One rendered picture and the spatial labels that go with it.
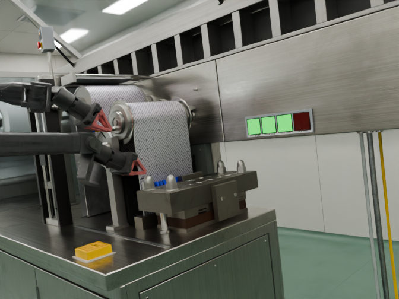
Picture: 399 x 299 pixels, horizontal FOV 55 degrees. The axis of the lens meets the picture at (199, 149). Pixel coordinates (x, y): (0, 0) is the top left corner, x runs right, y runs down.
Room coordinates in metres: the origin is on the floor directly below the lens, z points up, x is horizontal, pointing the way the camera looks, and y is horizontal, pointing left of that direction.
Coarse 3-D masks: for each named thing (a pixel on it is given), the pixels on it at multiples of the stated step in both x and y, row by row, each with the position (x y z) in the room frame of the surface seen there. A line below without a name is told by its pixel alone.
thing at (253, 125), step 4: (248, 120) 1.29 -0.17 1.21; (252, 120) 1.27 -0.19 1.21; (256, 120) 1.26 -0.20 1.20; (248, 124) 1.29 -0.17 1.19; (252, 124) 1.27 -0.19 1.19; (256, 124) 1.26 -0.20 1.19; (248, 128) 1.29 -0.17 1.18; (252, 128) 1.28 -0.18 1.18; (256, 128) 1.26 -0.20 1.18; (252, 132) 1.28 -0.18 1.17; (256, 132) 1.26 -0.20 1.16; (260, 132) 1.25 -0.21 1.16
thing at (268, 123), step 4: (264, 120) 1.24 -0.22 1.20; (268, 120) 1.23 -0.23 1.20; (272, 120) 1.22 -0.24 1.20; (264, 124) 1.24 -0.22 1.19; (268, 124) 1.23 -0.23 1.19; (272, 124) 1.22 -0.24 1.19; (264, 128) 1.24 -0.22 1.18; (268, 128) 1.23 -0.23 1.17; (272, 128) 1.22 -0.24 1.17; (264, 132) 1.24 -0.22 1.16; (268, 132) 1.23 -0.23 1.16
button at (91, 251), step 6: (84, 246) 0.99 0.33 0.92; (90, 246) 0.99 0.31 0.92; (96, 246) 0.98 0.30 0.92; (102, 246) 0.98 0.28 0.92; (108, 246) 0.98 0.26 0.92; (78, 252) 0.97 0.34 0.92; (84, 252) 0.95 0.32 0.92; (90, 252) 0.95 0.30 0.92; (96, 252) 0.96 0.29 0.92; (102, 252) 0.97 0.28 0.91; (108, 252) 0.98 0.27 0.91; (84, 258) 0.95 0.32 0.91; (90, 258) 0.94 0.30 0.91
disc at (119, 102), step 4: (116, 100) 1.27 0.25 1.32; (120, 100) 1.25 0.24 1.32; (112, 104) 1.29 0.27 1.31; (116, 104) 1.27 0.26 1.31; (120, 104) 1.26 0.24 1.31; (124, 104) 1.24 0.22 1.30; (128, 108) 1.22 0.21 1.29; (128, 112) 1.23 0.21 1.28; (132, 116) 1.21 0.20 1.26; (132, 120) 1.21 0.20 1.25; (132, 124) 1.22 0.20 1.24; (132, 128) 1.22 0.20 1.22; (132, 132) 1.22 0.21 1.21; (128, 136) 1.24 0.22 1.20; (120, 140) 1.28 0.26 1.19; (124, 140) 1.26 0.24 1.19; (128, 140) 1.24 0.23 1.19
